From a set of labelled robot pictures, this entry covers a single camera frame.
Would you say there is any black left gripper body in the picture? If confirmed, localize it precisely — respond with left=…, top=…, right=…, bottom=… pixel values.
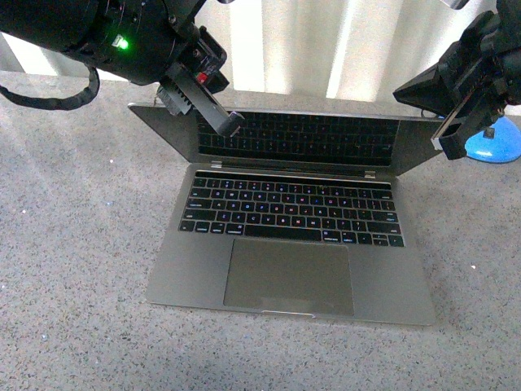
left=156, top=26, right=229, bottom=116

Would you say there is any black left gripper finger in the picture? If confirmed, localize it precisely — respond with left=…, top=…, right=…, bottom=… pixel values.
left=190, top=87, right=244, bottom=137

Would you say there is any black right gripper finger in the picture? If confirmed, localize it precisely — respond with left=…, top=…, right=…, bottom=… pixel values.
left=431, top=103, right=505, bottom=160

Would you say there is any white pleated curtain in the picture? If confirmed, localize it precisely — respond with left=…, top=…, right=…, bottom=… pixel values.
left=0, top=0, right=506, bottom=103

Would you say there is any grey laptop computer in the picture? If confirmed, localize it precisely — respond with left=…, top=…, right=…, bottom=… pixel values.
left=130, top=103, right=439, bottom=325

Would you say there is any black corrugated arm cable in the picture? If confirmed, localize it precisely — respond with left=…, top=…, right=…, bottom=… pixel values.
left=0, top=64, right=101, bottom=112

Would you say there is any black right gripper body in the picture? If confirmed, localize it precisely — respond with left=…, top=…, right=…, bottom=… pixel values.
left=393, top=10, right=520, bottom=116

